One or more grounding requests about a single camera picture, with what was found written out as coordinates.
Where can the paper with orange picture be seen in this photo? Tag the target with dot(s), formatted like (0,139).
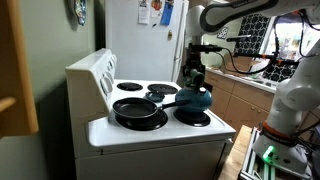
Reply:
(156,8)

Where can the black white patterned backsplash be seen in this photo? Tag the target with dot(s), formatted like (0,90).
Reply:
(255,33)

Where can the white paper note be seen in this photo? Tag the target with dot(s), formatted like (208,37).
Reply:
(144,13)

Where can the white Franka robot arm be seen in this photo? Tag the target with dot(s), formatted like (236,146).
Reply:
(300,93)

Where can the light wooden cabinet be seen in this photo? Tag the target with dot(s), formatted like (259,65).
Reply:
(20,66)

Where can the brown cardboard box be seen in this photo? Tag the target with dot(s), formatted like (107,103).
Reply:
(241,65)

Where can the wooden kitchen base cabinets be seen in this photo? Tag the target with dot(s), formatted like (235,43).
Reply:
(243,106)

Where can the blue kettle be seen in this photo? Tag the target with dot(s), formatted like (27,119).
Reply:
(195,100)

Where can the white refrigerator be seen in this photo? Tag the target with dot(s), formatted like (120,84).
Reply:
(140,50)

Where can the white electric stove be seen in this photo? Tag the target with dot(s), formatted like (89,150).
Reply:
(110,133)

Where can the black frying pan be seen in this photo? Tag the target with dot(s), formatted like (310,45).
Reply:
(133,108)

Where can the black orange bar clamp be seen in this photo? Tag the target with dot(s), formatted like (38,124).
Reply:
(266,57)

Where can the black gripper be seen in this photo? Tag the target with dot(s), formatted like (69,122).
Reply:
(193,61)

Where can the black horizontal camera bar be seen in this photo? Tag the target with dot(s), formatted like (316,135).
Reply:
(238,38)

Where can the small yellowish fridge magnet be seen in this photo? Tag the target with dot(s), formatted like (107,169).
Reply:
(170,34)

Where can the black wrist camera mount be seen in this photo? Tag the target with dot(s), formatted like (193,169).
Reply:
(205,49)

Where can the small patterned square picture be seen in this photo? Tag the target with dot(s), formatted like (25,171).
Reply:
(223,34)

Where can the dark teal round dish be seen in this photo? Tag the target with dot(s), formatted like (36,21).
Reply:
(154,96)

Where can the aluminium profile base frame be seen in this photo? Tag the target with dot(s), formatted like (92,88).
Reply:
(248,163)

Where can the blue paper sheet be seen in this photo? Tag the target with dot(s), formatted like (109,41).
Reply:
(166,13)

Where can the colourful wall decoration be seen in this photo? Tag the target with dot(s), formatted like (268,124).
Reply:
(80,11)

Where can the white green package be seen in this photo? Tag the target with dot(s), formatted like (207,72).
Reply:
(260,68)

